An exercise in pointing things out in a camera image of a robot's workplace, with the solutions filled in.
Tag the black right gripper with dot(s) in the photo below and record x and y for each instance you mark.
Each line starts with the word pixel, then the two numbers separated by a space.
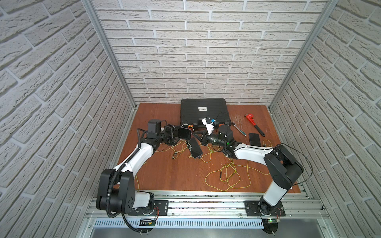
pixel 204 139

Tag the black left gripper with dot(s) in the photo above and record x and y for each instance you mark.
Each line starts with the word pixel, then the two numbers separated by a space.
pixel 177 134

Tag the blue-edged smartphone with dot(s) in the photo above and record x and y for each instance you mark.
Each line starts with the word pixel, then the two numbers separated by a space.
pixel 194 148

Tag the purple-edged smartphone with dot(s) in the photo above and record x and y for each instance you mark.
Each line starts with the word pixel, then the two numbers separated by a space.
pixel 184 133

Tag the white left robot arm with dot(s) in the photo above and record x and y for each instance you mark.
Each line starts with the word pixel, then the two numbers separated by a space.
pixel 116 192

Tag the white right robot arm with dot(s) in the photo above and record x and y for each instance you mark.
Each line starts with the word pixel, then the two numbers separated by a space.
pixel 283 167

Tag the grey metal wrench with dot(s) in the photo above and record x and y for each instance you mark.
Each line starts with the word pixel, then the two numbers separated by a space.
pixel 240 130

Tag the red and black tool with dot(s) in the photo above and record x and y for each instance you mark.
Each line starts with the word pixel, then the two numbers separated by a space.
pixel 250 118

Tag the black plastic tool case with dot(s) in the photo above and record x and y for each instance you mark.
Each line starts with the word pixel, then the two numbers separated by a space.
pixel 192 111

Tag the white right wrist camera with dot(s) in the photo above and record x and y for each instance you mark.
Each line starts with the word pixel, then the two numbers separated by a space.
pixel 209 124

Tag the aluminium rail frame front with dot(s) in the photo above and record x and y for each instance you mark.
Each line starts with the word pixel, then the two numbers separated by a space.
pixel 197 204

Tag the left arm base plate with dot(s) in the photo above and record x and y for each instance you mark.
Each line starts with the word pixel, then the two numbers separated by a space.
pixel 158 207

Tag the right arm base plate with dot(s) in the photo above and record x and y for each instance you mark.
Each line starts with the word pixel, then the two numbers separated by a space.
pixel 257 208

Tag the aluminium corner post left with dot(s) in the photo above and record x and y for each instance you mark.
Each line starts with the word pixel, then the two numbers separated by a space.
pixel 97 24

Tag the aluminium corner post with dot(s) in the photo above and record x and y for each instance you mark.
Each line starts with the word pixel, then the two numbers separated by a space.
pixel 317 27
pixel 97 24

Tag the aluminium corner post right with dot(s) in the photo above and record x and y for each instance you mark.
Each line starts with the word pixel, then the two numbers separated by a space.
pixel 317 27

